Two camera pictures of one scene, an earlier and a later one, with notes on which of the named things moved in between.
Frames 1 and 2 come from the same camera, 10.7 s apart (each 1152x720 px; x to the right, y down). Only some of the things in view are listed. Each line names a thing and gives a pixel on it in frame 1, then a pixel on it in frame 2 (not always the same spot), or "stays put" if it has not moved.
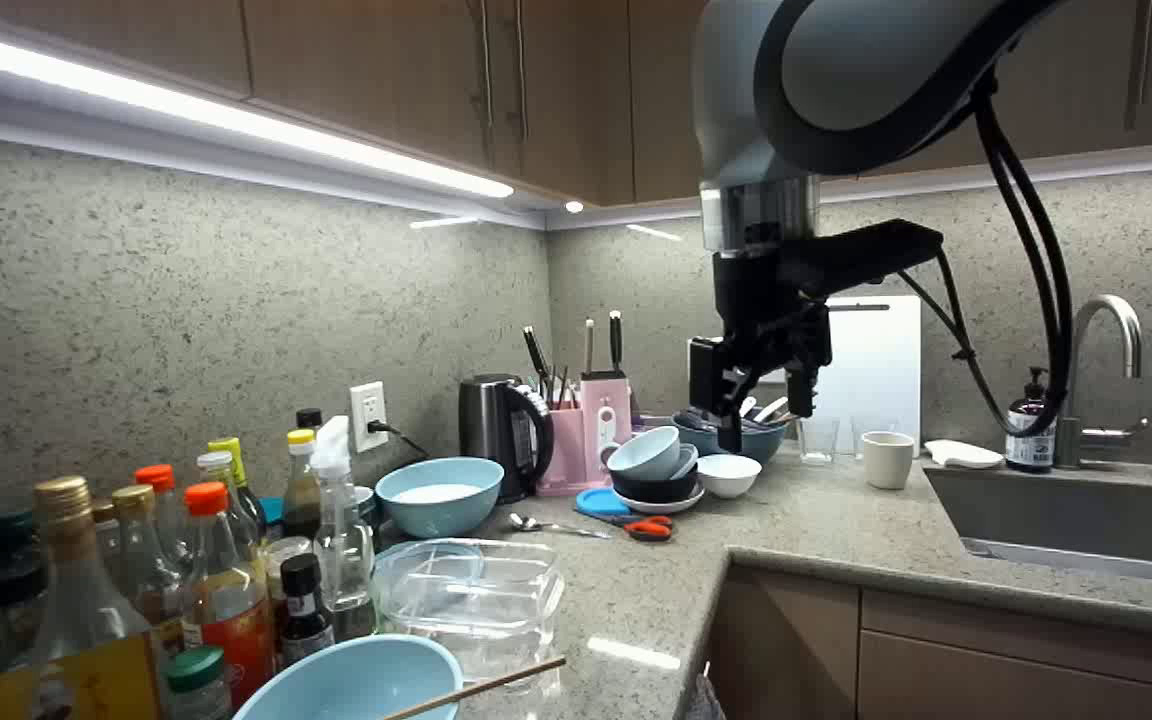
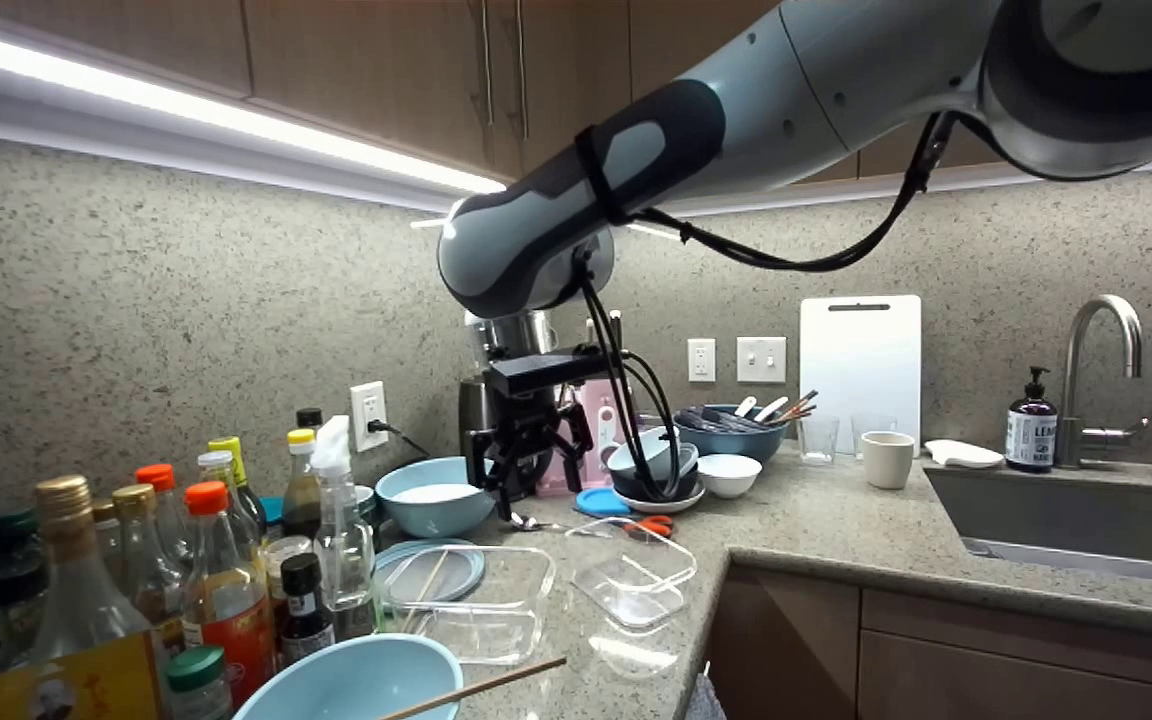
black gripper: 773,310 to 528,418
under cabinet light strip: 19,90 stays put
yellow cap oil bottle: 304,500 stays put
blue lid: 603,500 stays put
